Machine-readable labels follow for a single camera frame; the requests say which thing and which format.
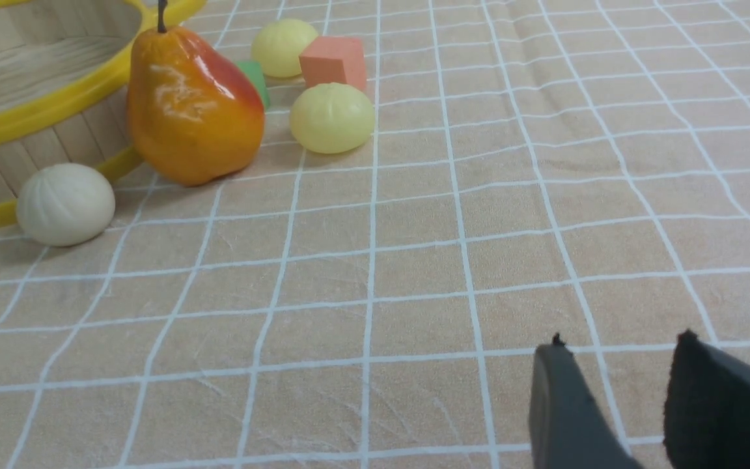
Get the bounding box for green foam cube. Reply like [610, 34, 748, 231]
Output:
[235, 60, 270, 111]

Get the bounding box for checkered peach tablecloth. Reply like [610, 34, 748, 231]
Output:
[0, 1, 750, 468]

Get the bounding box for yellow bun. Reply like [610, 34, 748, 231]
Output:
[288, 83, 377, 154]
[251, 18, 318, 79]

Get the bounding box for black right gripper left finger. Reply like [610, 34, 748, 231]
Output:
[529, 334, 641, 468]

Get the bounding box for white bun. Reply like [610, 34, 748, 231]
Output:
[16, 163, 116, 247]

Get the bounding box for bamboo steamer tray yellow rims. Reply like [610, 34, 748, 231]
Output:
[0, 0, 208, 235]

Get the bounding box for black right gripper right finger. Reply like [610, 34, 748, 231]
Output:
[664, 330, 750, 468]

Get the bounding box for orange toy pear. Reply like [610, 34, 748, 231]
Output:
[127, 1, 265, 187]

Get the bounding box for pink-orange foam cube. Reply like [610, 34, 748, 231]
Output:
[299, 36, 367, 92]

